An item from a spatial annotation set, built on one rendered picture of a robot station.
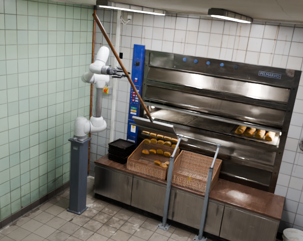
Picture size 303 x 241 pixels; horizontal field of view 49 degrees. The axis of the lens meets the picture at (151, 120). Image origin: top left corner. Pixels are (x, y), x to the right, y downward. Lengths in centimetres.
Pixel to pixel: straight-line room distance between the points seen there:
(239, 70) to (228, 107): 47
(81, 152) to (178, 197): 131
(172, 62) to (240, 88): 93
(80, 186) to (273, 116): 251
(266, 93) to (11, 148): 300
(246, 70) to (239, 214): 167
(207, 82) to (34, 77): 208
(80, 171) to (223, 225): 184
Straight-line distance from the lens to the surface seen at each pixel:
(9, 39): 380
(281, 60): 402
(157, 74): 443
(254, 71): 408
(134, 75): 456
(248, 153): 429
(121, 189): 451
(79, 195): 440
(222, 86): 416
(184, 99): 433
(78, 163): 419
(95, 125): 407
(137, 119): 413
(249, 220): 402
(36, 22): 405
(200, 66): 422
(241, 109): 416
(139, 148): 462
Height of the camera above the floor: 248
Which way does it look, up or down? 17 degrees down
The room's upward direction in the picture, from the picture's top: 6 degrees clockwise
